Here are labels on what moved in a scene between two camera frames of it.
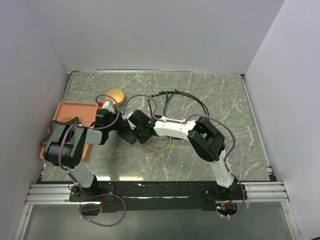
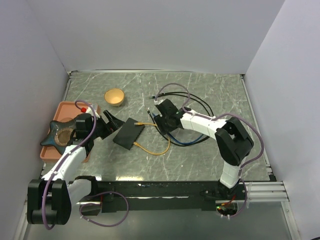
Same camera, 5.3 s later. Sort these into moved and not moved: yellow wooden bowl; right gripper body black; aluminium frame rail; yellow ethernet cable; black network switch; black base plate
Moved: right gripper body black; black network switch; yellow ethernet cable
Not moved: yellow wooden bowl; black base plate; aluminium frame rail
